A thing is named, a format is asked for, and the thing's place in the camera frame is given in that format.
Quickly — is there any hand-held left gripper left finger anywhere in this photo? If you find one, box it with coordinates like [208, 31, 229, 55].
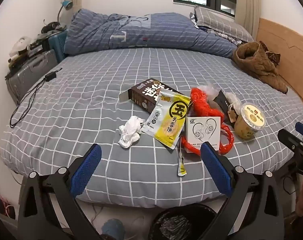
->
[18, 144, 102, 240]

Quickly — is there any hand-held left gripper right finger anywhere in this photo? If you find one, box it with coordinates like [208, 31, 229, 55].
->
[200, 141, 284, 240]

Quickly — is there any black trash bin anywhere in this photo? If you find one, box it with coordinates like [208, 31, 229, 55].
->
[148, 204, 218, 240]

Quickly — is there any yellow white snack packet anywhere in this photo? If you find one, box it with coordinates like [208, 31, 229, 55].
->
[141, 91, 192, 150]

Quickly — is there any black packet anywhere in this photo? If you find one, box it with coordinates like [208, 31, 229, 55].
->
[213, 90, 238, 130]

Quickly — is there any brown snack box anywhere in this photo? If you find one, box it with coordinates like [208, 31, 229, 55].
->
[119, 77, 192, 114]

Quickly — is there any small yellow sachet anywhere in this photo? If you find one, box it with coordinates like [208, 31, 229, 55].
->
[176, 148, 187, 177]

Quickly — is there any white earphone box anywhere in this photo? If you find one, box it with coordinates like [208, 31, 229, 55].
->
[185, 116, 222, 152]

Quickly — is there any yellow pudding cup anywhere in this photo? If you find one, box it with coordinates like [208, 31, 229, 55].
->
[234, 102, 266, 140]

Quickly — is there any brown paper tag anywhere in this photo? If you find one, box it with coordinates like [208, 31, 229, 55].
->
[228, 105, 238, 123]

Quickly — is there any crumpled white tissue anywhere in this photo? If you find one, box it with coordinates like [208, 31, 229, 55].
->
[118, 116, 145, 148]

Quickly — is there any blue slipper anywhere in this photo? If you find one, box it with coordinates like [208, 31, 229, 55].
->
[101, 219, 125, 237]

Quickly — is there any grey checked bed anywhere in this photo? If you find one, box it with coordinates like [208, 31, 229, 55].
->
[0, 47, 303, 208]

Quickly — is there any orange plastic bag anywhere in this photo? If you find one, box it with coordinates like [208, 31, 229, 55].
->
[181, 87, 235, 155]

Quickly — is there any wooden headboard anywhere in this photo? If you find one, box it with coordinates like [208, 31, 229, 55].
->
[255, 17, 303, 120]

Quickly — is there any brown quilted jacket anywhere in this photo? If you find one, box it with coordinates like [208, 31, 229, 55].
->
[232, 41, 289, 94]

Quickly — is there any grey suitcase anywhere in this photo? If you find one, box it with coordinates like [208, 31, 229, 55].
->
[5, 49, 58, 105]

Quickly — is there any grey checked pillow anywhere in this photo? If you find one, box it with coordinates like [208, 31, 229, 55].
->
[194, 6, 253, 43]

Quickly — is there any blue striped quilt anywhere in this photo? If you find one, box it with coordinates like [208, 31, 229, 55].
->
[64, 9, 242, 58]

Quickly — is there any dark clutter pile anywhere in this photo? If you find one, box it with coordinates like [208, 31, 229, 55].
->
[8, 22, 67, 68]

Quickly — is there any blue desk lamp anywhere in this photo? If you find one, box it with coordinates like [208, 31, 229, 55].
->
[57, 0, 73, 24]

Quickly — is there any black cable with adapter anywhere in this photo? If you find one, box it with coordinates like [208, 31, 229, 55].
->
[9, 67, 63, 128]

